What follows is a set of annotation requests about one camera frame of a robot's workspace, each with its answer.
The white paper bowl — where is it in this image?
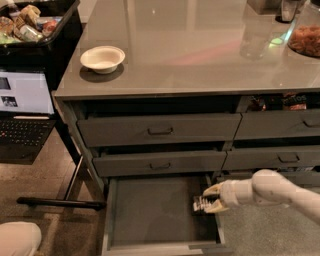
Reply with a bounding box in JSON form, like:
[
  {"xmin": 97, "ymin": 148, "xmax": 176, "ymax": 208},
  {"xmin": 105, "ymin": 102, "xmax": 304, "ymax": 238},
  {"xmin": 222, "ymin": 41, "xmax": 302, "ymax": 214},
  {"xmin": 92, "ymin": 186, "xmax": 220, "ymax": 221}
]
[{"xmin": 80, "ymin": 46, "xmax": 125, "ymax": 74}]

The grey bottom right drawer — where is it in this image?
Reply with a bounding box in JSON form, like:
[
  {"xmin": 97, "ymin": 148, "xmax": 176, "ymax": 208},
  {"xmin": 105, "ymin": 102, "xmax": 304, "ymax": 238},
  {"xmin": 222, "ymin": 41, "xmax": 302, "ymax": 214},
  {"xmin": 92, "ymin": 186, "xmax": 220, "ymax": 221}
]
[{"xmin": 217, "ymin": 172, "xmax": 320, "ymax": 188}]

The grey cabinet frame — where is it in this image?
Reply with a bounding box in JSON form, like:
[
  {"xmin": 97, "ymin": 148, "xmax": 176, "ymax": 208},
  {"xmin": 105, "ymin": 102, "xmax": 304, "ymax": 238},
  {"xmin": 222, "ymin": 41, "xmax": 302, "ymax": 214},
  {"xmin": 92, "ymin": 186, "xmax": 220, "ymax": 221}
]
[{"xmin": 54, "ymin": 88, "xmax": 320, "ymax": 194}]

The grey top left drawer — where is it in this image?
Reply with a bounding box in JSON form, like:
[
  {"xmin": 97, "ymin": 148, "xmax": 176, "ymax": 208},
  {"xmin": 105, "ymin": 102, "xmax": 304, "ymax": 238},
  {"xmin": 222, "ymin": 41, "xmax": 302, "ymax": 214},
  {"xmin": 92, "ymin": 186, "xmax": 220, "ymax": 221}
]
[{"xmin": 77, "ymin": 114, "xmax": 241, "ymax": 147}]

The open grey bottom left drawer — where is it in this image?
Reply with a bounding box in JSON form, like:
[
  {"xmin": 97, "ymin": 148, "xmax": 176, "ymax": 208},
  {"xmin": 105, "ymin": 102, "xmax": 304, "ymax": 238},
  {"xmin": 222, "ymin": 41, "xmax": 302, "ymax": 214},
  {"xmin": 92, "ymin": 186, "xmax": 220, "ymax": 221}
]
[{"xmin": 102, "ymin": 175, "xmax": 233, "ymax": 256}]

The dark cup on counter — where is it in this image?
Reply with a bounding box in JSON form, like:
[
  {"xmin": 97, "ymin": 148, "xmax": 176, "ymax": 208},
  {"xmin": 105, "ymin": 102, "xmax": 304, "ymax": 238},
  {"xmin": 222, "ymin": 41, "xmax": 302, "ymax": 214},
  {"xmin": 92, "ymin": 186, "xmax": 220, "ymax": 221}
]
[{"xmin": 275, "ymin": 0, "xmax": 300, "ymax": 23}]

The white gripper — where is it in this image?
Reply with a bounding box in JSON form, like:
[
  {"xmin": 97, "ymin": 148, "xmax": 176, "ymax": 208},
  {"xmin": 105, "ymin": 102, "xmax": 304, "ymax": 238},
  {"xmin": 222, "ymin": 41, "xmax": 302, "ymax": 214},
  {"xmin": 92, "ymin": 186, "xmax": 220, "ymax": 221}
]
[{"xmin": 203, "ymin": 179, "xmax": 254, "ymax": 214}]

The black rxbar chocolate wrapper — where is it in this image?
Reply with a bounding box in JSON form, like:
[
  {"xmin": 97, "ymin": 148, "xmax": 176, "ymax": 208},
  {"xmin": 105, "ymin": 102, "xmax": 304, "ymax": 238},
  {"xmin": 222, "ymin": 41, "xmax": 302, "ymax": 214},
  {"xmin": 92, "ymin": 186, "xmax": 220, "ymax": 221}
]
[{"xmin": 193, "ymin": 196, "xmax": 214, "ymax": 212}]

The black bin of snacks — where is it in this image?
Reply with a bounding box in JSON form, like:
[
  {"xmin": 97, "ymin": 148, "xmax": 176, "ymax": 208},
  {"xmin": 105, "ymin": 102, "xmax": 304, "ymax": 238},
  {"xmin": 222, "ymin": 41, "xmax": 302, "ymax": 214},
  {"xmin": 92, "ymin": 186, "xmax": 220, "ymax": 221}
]
[{"xmin": 0, "ymin": 0, "xmax": 82, "ymax": 90}]

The grey top right drawer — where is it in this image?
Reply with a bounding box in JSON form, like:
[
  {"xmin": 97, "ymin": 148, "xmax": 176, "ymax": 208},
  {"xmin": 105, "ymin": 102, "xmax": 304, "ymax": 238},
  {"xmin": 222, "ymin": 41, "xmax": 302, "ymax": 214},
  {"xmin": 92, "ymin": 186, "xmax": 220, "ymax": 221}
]
[{"xmin": 235, "ymin": 109, "xmax": 320, "ymax": 140}]

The grey middle right drawer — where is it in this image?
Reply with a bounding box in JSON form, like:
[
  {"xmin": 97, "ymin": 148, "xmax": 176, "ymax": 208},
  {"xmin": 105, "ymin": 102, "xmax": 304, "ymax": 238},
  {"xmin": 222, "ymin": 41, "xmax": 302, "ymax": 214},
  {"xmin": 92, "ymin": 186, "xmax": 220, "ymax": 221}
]
[{"xmin": 223, "ymin": 146, "xmax": 320, "ymax": 170}]

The glass jar of snacks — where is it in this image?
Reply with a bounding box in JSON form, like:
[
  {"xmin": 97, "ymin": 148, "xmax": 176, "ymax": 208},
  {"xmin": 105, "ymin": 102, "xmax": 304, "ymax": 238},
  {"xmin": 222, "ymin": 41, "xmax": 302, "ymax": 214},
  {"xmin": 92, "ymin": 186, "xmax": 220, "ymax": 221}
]
[{"xmin": 288, "ymin": 0, "xmax": 320, "ymax": 58}]

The clear plastic cup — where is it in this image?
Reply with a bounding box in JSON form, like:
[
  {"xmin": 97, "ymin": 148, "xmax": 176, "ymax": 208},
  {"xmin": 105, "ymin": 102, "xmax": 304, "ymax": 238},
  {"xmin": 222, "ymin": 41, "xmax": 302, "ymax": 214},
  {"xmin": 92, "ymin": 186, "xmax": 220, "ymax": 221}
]
[{"xmin": 240, "ymin": 15, "xmax": 272, "ymax": 60}]

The white robot base corner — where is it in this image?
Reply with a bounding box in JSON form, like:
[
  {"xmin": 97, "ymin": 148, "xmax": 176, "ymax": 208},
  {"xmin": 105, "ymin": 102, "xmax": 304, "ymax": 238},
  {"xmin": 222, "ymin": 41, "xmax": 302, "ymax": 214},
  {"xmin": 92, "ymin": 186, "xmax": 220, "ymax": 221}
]
[{"xmin": 0, "ymin": 222, "xmax": 42, "ymax": 256}]

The grey middle left drawer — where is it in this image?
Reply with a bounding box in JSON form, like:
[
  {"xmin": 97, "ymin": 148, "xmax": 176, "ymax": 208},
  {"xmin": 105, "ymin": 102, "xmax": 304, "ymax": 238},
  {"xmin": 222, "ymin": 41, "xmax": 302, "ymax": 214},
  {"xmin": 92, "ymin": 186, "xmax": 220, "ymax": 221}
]
[{"xmin": 93, "ymin": 150, "xmax": 226, "ymax": 177}]

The black laptop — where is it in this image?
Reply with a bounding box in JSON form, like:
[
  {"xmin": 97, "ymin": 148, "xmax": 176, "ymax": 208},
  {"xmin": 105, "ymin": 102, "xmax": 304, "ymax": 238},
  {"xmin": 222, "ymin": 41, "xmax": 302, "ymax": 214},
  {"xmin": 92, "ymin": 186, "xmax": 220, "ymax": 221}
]
[{"xmin": 0, "ymin": 71, "xmax": 55, "ymax": 165}]

